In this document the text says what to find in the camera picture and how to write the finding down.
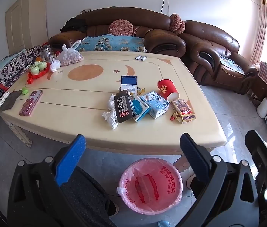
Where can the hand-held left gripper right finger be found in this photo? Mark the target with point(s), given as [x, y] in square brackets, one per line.
[194, 156]

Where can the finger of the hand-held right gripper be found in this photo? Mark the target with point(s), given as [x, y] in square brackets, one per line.
[261, 151]

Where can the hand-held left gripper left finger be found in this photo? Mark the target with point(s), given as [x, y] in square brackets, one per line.
[70, 160]

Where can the yellow red playing card box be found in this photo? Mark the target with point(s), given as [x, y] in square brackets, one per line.
[183, 110]

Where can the white tissue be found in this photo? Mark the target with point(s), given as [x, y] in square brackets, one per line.
[111, 102]
[109, 118]

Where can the pink trash bin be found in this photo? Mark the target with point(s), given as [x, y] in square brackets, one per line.
[128, 177]

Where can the light blue carton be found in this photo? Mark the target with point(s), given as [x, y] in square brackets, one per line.
[155, 105]

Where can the blue cloud print box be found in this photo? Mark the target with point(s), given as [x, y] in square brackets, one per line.
[140, 110]

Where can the red paper cup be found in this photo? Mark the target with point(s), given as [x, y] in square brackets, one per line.
[167, 88]

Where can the black box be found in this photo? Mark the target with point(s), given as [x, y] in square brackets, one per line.
[124, 107]

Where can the gold wrapper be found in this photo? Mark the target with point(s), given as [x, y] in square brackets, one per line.
[141, 91]

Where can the blue and white box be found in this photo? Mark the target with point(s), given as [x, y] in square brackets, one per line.
[129, 82]

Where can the white appliance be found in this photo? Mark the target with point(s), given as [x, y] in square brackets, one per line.
[263, 107]

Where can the person's left leg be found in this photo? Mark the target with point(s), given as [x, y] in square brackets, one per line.
[88, 194]

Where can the cream wooden coffee table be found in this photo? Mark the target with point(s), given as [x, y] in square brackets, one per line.
[76, 123]

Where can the wooden side table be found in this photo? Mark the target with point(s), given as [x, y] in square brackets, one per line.
[258, 88]

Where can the clear red-edged wrapper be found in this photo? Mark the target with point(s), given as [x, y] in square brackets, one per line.
[146, 188]

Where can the black shoe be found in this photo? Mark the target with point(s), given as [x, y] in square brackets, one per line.
[114, 209]

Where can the pink phone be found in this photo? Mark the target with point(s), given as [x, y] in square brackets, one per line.
[30, 102]

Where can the light blue object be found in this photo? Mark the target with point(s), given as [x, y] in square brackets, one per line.
[164, 224]

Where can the blue armchair seat cover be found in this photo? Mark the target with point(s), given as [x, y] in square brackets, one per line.
[230, 65]

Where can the small green cap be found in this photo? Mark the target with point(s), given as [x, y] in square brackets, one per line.
[24, 90]

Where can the dark grey cloth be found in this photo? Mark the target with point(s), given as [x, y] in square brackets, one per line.
[9, 100]

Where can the red tray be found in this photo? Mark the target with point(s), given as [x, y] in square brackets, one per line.
[33, 77]

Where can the white remote control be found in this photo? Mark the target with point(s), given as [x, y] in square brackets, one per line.
[1, 100]

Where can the small white plastic bag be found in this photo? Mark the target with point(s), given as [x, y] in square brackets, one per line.
[55, 66]

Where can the green white packet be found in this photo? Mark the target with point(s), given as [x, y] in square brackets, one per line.
[28, 67]

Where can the plastic bag of peanuts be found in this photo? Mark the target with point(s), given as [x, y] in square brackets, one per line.
[69, 58]

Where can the pink curtain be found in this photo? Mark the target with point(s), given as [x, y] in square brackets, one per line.
[261, 28]

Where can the orange fruit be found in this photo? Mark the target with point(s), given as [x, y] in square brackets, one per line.
[38, 58]

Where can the glass teapot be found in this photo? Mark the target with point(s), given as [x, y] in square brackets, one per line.
[45, 53]

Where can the floral patterned couch cover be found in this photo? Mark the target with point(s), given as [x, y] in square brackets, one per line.
[5, 68]

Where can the brown leather armchair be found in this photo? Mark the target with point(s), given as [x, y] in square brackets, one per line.
[209, 40]

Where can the blue floral sofa cover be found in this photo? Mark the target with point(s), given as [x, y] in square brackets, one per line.
[109, 42]

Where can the pink knot cushion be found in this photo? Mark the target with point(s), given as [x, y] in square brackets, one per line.
[176, 23]

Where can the black clothing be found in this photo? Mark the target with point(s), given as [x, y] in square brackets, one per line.
[73, 24]

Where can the pink round cushion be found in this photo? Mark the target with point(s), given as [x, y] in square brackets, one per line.
[121, 27]

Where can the cream wardrobe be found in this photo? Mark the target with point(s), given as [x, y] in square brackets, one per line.
[22, 21]

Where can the small grey object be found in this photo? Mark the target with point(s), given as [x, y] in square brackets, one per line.
[86, 10]

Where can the brown leather sofa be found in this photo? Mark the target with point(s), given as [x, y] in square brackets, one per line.
[124, 16]

